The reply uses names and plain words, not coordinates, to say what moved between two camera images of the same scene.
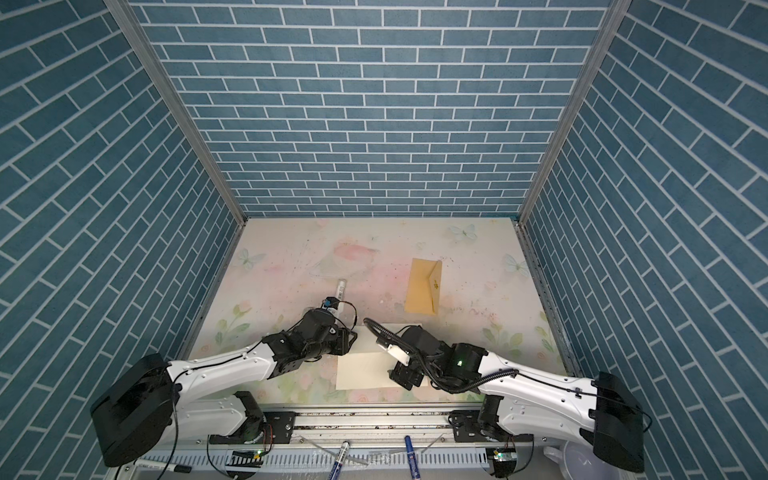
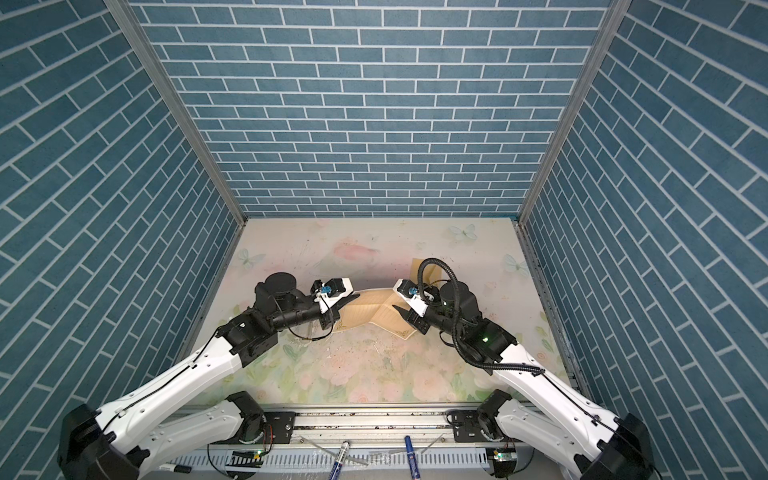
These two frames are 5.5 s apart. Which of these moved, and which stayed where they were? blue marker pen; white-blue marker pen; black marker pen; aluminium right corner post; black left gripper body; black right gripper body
Moved: black right gripper body; black left gripper body
Stayed: aluminium right corner post; black marker pen; white-blue marker pen; blue marker pen
